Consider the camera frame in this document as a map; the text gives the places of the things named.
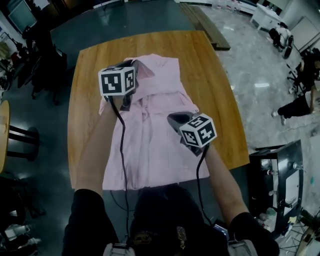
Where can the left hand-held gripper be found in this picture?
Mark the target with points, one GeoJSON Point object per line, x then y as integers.
{"type": "Point", "coordinates": [112, 82]}

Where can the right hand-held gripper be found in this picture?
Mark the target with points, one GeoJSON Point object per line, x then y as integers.
{"type": "Point", "coordinates": [197, 130]}

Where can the pink shirt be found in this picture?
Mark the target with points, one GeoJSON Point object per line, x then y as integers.
{"type": "Point", "coordinates": [160, 140]}

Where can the person's right forearm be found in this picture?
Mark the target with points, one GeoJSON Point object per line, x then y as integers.
{"type": "Point", "coordinates": [222, 182]}

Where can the person's left forearm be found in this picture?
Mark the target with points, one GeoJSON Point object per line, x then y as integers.
{"type": "Point", "coordinates": [95, 155]}

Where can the dark wooden platform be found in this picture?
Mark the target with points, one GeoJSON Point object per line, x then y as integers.
{"type": "Point", "coordinates": [205, 25]}

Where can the black ergonomic chair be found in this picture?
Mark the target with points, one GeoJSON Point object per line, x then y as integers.
{"type": "Point", "coordinates": [45, 67]}

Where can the person's black t-shirt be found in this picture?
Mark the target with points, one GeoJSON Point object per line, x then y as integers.
{"type": "Point", "coordinates": [160, 215]}

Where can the row of water bottles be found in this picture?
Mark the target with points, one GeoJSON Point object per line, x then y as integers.
{"type": "Point", "coordinates": [228, 5]}

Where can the black screen device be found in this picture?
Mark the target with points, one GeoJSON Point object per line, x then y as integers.
{"type": "Point", "coordinates": [221, 229]}

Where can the clear plastic bottle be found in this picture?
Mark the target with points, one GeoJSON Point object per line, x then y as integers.
{"type": "Point", "coordinates": [298, 166]}

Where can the glass whiteboard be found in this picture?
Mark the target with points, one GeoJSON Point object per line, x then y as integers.
{"type": "Point", "coordinates": [21, 13]}

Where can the black scooter with white cover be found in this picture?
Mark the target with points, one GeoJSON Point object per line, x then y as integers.
{"type": "Point", "coordinates": [282, 35]}

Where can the white cabinet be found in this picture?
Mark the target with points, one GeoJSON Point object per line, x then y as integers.
{"type": "Point", "coordinates": [265, 16]}

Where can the round wooden table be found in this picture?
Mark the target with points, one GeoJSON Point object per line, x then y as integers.
{"type": "Point", "coordinates": [4, 135]}

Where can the beige board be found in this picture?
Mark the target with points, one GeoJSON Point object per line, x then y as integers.
{"type": "Point", "coordinates": [305, 32]}

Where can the black frame table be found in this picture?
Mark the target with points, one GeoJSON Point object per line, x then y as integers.
{"type": "Point", "coordinates": [282, 160]}

